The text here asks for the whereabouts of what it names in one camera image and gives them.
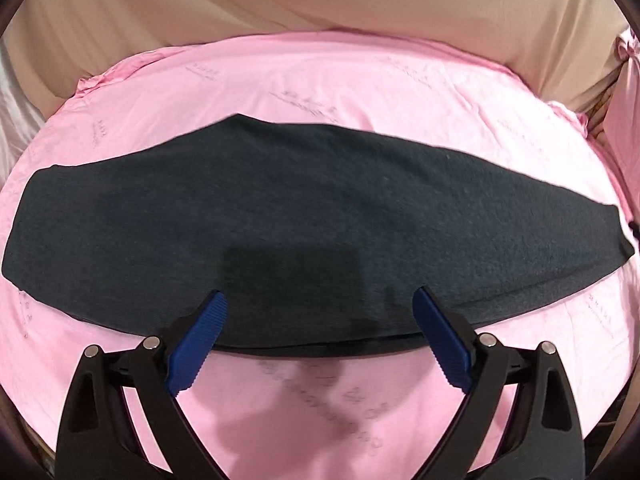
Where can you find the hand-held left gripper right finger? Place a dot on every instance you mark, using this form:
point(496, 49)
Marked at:
point(445, 345)

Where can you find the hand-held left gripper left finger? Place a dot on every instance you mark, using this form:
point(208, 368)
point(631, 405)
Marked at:
point(197, 345)

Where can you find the pink printed bedsheet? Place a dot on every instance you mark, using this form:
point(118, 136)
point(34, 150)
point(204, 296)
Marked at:
point(320, 85)

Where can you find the pink cloth bundle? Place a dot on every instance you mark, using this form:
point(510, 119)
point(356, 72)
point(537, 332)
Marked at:
point(625, 110)

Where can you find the white satin cloth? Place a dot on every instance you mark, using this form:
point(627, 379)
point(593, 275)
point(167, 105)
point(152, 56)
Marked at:
point(20, 100)

